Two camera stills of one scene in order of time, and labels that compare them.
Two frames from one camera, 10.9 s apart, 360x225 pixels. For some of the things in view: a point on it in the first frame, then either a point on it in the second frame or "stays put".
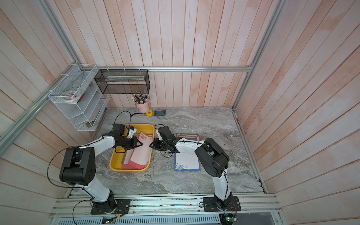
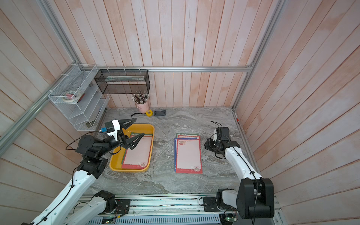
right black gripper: (155, 145) → (208, 145)
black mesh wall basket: (123, 81) stays put
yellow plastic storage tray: (116, 158) stays put
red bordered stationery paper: (188, 136) stays put
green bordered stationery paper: (186, 134) stays put
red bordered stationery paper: (141, 156) → (188, 157)
